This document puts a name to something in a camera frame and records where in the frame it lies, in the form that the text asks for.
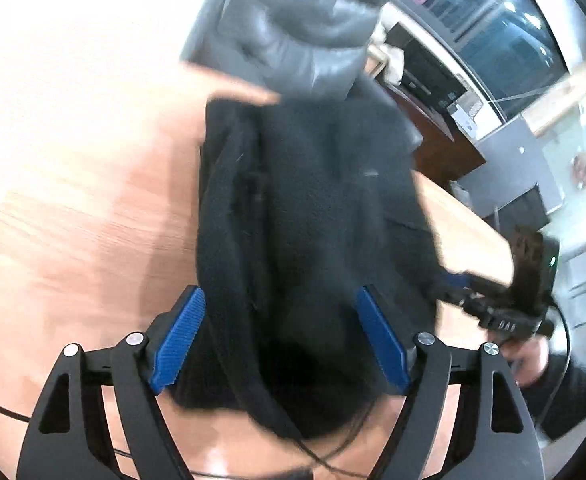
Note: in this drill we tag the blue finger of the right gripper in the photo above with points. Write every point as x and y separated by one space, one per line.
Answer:
456 279

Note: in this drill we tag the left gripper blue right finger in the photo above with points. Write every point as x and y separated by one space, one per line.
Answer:
493 435

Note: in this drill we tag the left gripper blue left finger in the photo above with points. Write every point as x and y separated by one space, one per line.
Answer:
68 437

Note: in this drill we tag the black fleece garment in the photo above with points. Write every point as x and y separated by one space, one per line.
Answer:
301 204

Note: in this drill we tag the person's right hand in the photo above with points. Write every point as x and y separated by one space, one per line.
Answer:
529 359

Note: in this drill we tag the dark brown wooden desk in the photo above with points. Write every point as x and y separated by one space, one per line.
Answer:
445 153

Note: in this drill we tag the grey cabinet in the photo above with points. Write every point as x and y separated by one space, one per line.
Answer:
515 185

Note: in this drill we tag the black printer on desk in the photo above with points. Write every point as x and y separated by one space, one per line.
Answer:
425 75

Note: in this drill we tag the grey leather armchair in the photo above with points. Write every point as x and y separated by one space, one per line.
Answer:
304 48

